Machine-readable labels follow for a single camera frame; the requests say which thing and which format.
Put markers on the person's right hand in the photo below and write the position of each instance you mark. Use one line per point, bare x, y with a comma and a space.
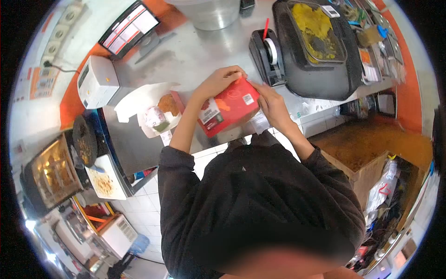
274, 105

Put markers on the person's left hand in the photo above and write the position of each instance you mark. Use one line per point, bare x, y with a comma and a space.
215, 83

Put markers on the person's right fingers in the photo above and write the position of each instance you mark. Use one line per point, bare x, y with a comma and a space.
261, 93

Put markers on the person's left fingers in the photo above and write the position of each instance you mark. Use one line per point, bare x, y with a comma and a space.
234, 72

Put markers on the red food box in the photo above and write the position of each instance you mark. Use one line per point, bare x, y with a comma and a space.
230, 107

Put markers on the paper receipt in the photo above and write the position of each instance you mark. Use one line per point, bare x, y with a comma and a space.
259, 122

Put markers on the black tape dispenser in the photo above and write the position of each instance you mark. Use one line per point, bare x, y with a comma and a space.
267, 57

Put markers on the red straw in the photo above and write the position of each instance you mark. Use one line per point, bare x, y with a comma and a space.
265, 28

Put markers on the metal pot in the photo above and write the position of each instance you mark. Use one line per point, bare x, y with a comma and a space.
209, 12

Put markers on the black food warmer with rice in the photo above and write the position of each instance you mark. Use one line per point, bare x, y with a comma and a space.
315, 48

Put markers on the fried chicken piece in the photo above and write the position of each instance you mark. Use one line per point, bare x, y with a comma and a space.
168, 104

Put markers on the wrapped burger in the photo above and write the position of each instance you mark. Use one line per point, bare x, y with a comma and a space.
155, 118

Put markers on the open white food box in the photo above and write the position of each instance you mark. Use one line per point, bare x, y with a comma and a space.
146, 104

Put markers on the order display screen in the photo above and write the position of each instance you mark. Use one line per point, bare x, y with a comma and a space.
129, 28

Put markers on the person's body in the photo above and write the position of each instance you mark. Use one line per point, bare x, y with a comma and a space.
259, 209

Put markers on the white receipt printer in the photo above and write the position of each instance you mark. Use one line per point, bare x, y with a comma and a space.
97, 82

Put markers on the plastic bag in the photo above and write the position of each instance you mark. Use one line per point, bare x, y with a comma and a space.
381, 186

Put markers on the black frying pan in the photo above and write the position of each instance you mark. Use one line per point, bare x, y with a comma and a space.
84, 140

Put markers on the white tray with crumbs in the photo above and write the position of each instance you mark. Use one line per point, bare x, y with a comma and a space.
104, 179

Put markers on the white power strip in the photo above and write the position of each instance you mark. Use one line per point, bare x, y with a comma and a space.
62, 31

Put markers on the white air cooler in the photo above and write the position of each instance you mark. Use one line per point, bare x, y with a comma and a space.
118, 235

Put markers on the heated display cabinet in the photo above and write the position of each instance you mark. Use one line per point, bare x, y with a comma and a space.
52, 174

